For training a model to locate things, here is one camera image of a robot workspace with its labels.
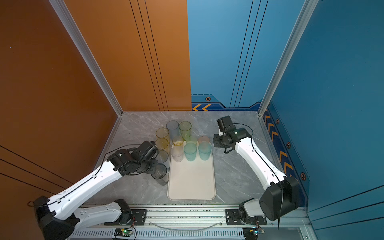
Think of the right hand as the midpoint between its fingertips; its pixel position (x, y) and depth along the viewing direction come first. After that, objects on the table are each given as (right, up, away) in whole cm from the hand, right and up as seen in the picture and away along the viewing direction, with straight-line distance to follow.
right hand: (216, 141), depth 82 cm
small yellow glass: (-24, -1, +18) cm, 30 cm away
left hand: (-32, -11, -7) cm, 34 cm away
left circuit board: (-45, -42, -11) cm, 63 cm away
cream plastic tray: (-14, -21, +10) cm, 27 cm away
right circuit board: (+15, -42, -12) cm, 47 cm away
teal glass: (-6, -7, +13) cm, 15 cm away
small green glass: (-14, 0, +15) cm, 21 cm away
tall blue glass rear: (-26, +7, +12) cm, 29 cm away
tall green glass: (-18, +6, +12) cm, 23 cm away
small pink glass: (-6, 0, +15) cm, 16 cm away
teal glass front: (-15, -7, +10) cm, 19 cm away
